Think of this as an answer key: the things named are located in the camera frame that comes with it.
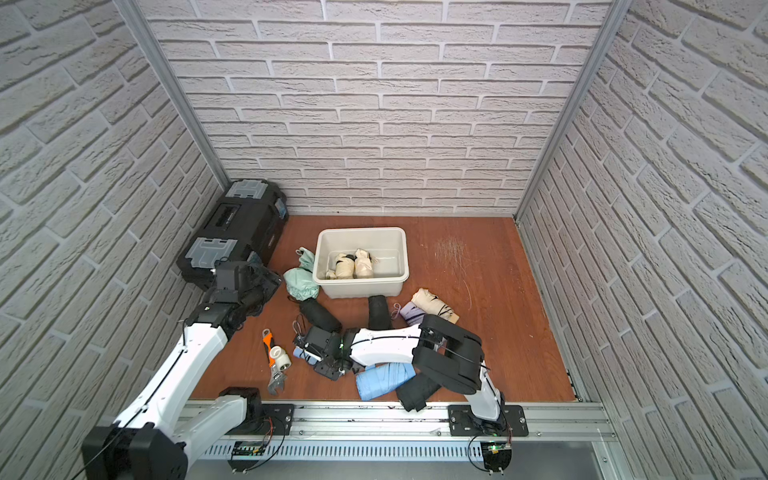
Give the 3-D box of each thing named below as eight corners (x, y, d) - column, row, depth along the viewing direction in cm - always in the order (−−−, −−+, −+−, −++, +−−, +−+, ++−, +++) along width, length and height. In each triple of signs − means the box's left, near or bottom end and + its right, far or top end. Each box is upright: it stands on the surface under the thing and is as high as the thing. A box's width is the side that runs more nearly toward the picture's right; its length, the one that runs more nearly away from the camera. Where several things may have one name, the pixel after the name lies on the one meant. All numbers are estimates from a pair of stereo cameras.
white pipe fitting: (282, 373, 83) (278, 369, 79) (272, 355, 86) (267, 350, 83) (293, 364, 84) (290, 360, 81) (283, 347, 87) (279, 342, 84)
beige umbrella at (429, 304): (409, 304, 97) (410, 297, 93) (420, 292, 100) (422, 285, 96) (446, 334, 91) (449, 328, 87) (457, 321, 94) (460, 314, 90)
